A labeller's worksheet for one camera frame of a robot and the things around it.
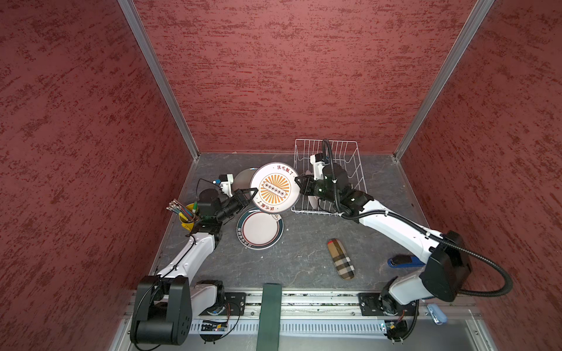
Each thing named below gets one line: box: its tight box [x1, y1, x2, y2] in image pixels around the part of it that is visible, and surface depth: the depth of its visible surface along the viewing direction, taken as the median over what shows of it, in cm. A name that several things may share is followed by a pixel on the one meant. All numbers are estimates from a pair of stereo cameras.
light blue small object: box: [426, 303, 448, 326], surface depth 72 cm
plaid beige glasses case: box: [327, 238, 355, 281], surface depth 83 cm
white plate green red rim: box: [236, 207, 285, 251], surface depth 92 cm
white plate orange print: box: [250, 162, 301, 215], surface depth 81 cm
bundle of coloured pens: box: [166, 198, 199, 222], surface depth 83 cm
